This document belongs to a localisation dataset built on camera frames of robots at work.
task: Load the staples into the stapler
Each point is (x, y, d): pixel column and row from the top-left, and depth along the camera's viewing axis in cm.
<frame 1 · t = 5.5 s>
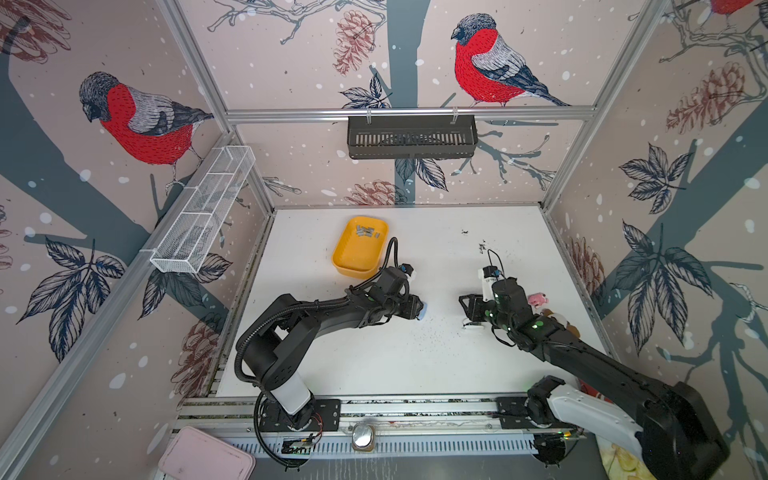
left hand: (419, 306, 87), fingers open
right hand: (461, 301, 84), fingers open
white mini stapler: (474, 326, 89), point 2 cm above the table
yellow plastic tray: (359, 248, 109), point 2 cm above the table
staple strips in tray: (366, 231, 116), on the table
brown plush dog toy: (562, 320, 90), point 2 cm above the table
pink pig toy: (537, 299, 94), point 3 cm above the table

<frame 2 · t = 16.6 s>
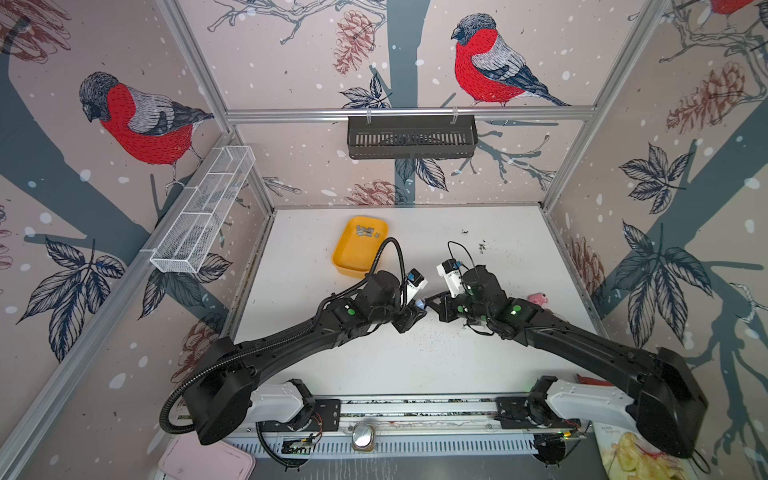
left hand: (421, 309, 76), fingers open
right hand: (423, 304, 78), fingers closed
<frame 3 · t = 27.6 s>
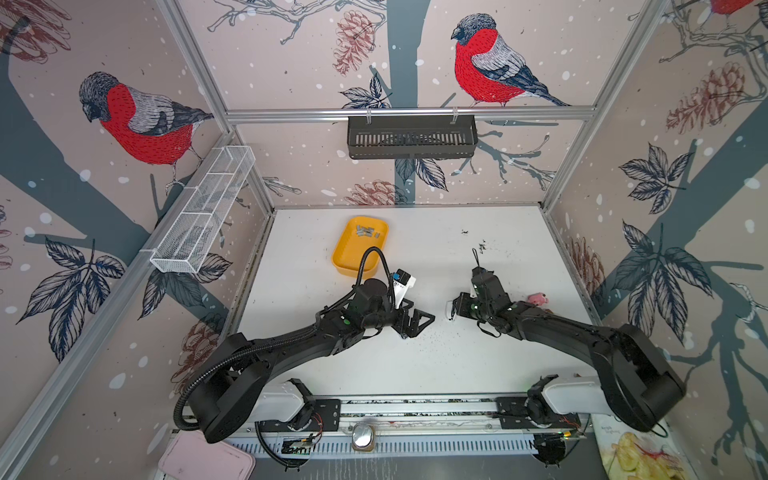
left hand: (424, 314, 76), fingers open
right hand: (452, 304, 90), fingers closed
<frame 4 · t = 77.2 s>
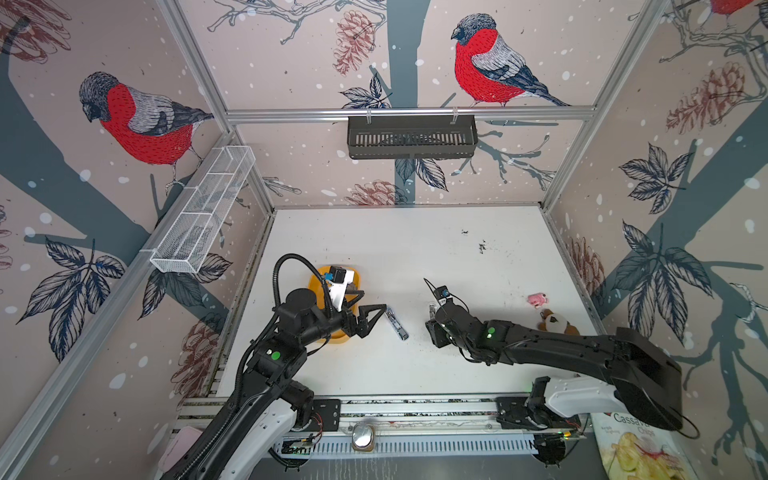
left hand: (372, 302, 68), fingers open
right hand: (429, 326, 84), fingers open
blue mini stapler: (403, 335, 88), point 2 cm above the table
